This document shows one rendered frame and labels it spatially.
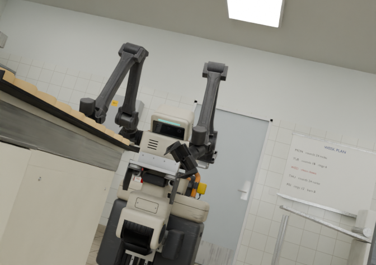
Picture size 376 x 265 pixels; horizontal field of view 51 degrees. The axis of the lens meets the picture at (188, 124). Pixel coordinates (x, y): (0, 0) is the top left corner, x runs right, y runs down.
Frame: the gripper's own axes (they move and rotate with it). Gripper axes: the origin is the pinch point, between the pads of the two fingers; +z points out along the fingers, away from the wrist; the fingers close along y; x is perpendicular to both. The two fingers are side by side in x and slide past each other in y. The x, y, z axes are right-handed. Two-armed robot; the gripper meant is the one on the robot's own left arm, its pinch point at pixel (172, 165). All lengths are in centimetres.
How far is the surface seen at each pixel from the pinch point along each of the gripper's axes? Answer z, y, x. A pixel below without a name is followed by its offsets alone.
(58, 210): 67, -4, -26
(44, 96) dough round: 73, -19, -47
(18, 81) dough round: 79, -21, -50
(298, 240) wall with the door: -328, 160, 162
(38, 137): 72, -15, -39
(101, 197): 50, -2, -17
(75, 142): 61, -14, -33
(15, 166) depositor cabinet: 96, -6, -68
